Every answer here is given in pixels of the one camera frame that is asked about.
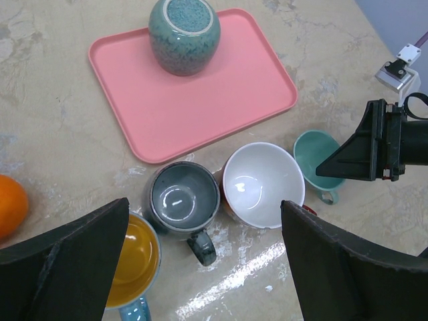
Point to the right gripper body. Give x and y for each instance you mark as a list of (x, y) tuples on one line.
[(404, 142)]

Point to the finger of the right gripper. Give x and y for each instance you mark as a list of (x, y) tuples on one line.
[(360, 157)]

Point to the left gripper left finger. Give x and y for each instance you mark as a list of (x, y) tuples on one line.
[(65, 273)]

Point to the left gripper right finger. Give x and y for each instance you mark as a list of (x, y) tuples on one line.
[(341, 276)]

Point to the small teal mug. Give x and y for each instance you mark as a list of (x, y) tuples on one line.
[(311, 149)]

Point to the blue butterfly mug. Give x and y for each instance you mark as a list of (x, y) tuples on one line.
[(136, 271)]

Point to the dark red mug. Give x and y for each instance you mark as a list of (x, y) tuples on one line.
[(255, 180)]

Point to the grey-blue mug front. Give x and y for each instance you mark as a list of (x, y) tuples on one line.
[(181, 200)]

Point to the teal mug back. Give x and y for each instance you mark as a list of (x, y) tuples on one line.
[(184, 35)]

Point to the orange fruit on table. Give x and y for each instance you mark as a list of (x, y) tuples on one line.
[(14, 205)]

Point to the pink tray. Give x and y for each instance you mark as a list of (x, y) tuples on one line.
[(164, 116)]

